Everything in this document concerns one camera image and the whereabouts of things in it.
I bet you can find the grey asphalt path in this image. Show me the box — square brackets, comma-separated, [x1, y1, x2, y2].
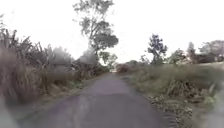
[19, 72, 173, 128]

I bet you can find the small dark tree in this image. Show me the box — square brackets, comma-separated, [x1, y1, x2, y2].
[146, 33, 169, 66]

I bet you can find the green grass bank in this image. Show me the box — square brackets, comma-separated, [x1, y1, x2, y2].
[119, 61, 224, 128]

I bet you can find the row of distant trees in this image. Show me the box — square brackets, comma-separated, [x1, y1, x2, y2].
[168, 39, 224, 65]

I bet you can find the tall reed grass bank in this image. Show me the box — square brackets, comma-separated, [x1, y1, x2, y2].
[0, 14, 109, 108]

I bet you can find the tall leafy tree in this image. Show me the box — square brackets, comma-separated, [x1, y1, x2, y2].
[72, 0, 120, 66]

